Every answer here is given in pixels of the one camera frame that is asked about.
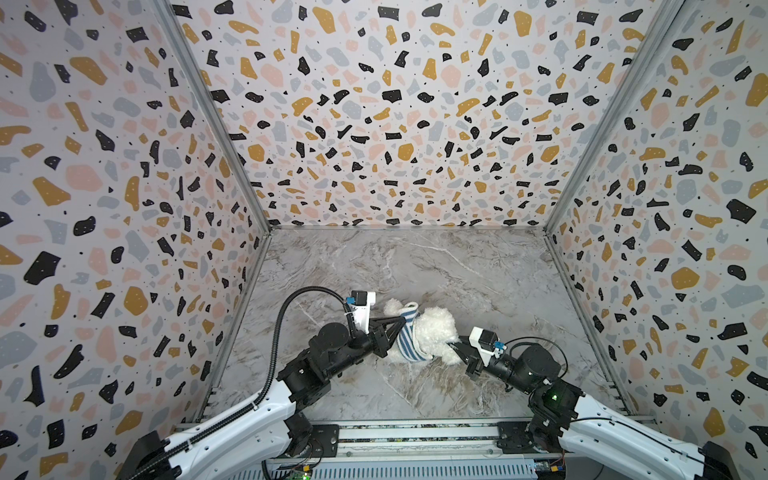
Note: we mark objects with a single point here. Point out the grey vented cable duct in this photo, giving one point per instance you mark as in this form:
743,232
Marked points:
444,469

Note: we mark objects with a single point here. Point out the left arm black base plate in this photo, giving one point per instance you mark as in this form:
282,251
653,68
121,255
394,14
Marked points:
312,441

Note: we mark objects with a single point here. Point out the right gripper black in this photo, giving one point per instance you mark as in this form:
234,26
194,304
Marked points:
472,358

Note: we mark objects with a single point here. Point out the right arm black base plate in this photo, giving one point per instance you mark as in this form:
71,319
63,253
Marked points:
519,437

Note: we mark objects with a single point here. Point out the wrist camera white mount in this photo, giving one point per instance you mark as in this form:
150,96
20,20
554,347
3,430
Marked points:
487,344
361,303

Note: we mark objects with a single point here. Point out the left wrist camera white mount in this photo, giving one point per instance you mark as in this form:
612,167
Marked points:
361,303

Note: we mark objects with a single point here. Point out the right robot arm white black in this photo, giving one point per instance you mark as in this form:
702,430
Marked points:
565,419

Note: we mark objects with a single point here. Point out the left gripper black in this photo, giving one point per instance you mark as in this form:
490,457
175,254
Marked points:
372,339

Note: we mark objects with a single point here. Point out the white fluffy teddy bear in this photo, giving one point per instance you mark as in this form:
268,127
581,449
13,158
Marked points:
435,329

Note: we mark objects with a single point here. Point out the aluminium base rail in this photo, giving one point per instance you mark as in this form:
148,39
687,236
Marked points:
458,438

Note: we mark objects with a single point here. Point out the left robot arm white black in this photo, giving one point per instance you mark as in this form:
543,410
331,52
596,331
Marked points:
269,424

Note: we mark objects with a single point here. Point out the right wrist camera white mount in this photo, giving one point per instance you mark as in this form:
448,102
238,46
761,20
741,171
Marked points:
487,344

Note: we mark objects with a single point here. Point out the blue white striped knit sweater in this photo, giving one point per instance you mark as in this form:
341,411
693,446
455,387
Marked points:
407,344

